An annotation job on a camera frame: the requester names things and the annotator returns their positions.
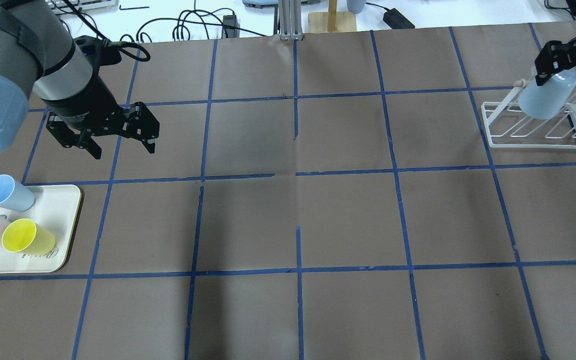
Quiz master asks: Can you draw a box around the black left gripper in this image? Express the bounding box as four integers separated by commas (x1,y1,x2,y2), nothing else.
46,75,160,160

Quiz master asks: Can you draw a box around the light blue plastic cup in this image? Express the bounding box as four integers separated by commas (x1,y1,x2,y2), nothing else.
517,69,576,120

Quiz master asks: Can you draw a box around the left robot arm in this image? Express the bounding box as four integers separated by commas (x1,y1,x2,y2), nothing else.
0,0,160,159

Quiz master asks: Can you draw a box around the yellow plastic cup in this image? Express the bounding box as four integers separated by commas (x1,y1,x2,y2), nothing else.
2,218,57,256

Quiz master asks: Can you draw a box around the cream plastic tray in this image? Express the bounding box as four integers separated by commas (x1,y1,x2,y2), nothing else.
0,184,83,274

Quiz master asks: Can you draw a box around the black power adapter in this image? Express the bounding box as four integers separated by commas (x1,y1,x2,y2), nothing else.
382,8,416,30

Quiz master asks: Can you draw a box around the wooden stand base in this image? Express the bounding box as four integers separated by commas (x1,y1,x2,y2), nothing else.
306,0,357,34

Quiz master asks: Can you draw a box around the white wire cup rack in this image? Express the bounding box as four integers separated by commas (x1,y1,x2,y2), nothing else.
480,76,576,150

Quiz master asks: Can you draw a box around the black cable bundle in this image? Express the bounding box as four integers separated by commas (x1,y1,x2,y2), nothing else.
118,7,269,43

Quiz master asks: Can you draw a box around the aluminium profile post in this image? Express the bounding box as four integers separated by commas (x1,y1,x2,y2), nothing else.
277,0,303,41

